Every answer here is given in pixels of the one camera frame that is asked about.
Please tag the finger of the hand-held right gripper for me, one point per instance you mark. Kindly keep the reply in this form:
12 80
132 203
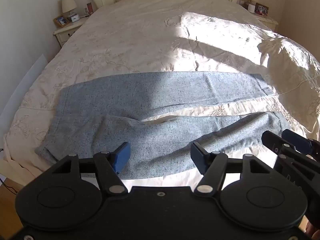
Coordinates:
271 140
297 142

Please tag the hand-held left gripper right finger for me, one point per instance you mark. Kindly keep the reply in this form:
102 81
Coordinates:
198 158

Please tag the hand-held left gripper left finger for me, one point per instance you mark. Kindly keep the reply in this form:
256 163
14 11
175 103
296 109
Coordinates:
122 158

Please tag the grey speckled pants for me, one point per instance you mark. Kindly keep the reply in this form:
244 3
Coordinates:
155 92

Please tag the cream embroidered bedspread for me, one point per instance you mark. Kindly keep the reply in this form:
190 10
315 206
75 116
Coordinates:
140 40

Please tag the cream nightstand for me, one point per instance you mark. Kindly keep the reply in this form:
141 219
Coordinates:
67 31
268 20

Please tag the white round device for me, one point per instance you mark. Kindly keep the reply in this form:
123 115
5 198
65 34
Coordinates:
251 8

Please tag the small alarm clock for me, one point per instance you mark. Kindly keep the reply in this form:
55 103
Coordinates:
75 18

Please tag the red standing card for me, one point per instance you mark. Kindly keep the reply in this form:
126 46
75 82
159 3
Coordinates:
90 8

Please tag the red photo frame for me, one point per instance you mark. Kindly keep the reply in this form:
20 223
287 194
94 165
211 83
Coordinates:
262 8

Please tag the wooden photo frame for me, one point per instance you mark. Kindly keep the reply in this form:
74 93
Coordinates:
61 20

